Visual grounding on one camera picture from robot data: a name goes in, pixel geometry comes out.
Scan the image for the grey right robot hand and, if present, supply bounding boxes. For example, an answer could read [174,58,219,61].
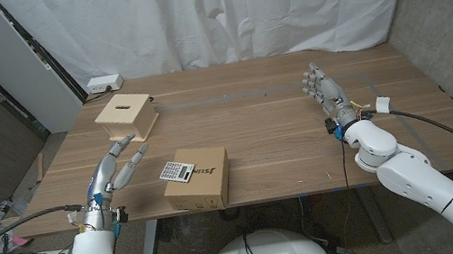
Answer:
[298,56,361,134]

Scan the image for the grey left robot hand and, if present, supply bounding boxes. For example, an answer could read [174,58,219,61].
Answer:
[67,131,162,237]

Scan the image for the grey pocket calculator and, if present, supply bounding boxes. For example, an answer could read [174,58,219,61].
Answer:
[156,157,198,187]

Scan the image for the brown cardboard box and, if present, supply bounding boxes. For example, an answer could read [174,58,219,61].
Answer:
[156,141,238,218]

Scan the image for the light wooden drawer box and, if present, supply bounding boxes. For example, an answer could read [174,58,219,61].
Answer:
[90,87,164,150]

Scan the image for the grey metal table leg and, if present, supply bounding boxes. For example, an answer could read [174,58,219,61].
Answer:
[132,218,164,254]
[357,183,394,248]

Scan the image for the grey tape strip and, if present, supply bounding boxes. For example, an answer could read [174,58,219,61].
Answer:
[361,62,448,181]

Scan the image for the white power strip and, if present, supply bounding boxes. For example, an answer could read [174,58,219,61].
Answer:
[85,73,126,96]

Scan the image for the grey metal cylinder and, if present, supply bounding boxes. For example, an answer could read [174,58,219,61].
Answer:
[0,200,14,223]

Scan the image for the white cloth curtain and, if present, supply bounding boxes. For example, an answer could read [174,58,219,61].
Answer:
[0,0,437,106]

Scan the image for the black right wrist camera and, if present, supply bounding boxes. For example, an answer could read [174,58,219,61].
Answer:
[323,115,345,143]

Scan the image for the white tape wrap on cable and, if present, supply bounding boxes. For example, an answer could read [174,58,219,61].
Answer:
[373,94,393,116]

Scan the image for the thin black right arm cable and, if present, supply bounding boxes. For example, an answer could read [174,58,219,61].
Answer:
[330,140,360,240]

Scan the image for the black power strip cable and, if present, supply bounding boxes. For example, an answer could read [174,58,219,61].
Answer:
[81,86,113,104]

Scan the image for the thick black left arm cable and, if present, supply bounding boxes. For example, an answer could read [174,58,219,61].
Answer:
[0,202,92,254]

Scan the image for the black frame post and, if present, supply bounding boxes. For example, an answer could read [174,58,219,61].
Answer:
[0,0,90,115]

